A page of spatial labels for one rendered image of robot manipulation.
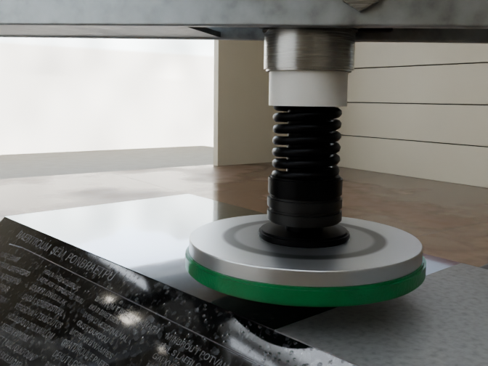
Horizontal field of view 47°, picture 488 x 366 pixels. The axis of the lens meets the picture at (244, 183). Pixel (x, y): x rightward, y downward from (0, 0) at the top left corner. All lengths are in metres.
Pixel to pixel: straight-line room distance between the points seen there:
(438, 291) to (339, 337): 0.16
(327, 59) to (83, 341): 0.37
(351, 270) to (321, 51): 0.18
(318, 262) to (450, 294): 0.18
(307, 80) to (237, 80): 8.33
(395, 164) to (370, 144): 0.52
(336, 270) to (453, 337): 0.11
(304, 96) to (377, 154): 7.90
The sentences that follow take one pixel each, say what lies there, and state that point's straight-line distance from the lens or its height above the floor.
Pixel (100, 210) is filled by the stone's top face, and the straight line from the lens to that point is 0.94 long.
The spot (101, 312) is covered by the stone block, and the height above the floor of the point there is 0.81.
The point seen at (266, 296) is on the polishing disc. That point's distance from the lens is 0.43.
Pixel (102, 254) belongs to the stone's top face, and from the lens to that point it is 0.69.
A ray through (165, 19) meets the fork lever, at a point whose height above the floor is 1.10.
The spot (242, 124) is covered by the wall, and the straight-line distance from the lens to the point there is 8.87.
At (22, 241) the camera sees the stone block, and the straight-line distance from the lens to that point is 0.84.
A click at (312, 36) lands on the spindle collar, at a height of 1.08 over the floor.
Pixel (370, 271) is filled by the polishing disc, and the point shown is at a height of 0.90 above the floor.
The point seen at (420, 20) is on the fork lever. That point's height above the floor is 1.09.
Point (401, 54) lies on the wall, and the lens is 8.15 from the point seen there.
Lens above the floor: 1.03
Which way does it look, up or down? 9 degrees down
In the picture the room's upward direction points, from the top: 1 degrees clockwise
